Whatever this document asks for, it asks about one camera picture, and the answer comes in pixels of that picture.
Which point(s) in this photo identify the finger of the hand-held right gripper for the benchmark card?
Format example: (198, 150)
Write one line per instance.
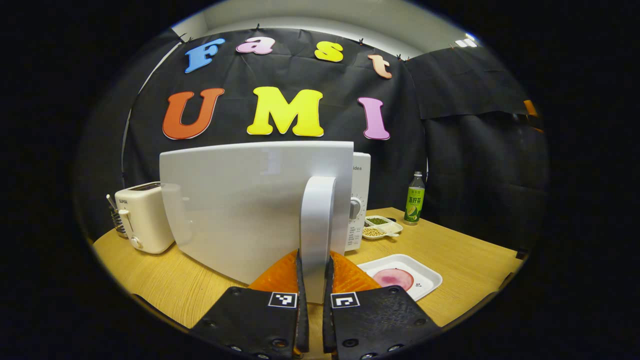
(531, 112)

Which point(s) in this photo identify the green drink bottle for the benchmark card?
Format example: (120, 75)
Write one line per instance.
(414, 205)

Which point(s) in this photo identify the cream white toaster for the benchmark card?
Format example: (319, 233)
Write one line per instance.
(145, 220)

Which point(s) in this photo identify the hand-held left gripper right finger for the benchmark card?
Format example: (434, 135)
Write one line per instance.
(380, 320)

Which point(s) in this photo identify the white divided bean dish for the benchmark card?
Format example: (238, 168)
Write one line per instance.
(382, 229)

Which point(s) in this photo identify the white rectangular food tray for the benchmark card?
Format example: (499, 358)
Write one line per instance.
(425, 277)

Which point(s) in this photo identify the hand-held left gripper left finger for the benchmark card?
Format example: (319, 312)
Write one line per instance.
(250, 320)

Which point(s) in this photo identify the black table clamp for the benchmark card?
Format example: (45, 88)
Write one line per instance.
(521, 254)

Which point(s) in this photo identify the small ceiling light panel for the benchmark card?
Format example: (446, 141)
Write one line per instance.
(466, 41)

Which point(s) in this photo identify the pink ham slice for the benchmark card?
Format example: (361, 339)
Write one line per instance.
(392, 278)

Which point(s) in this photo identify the white microwave oven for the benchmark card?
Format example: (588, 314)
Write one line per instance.
(240, 205)

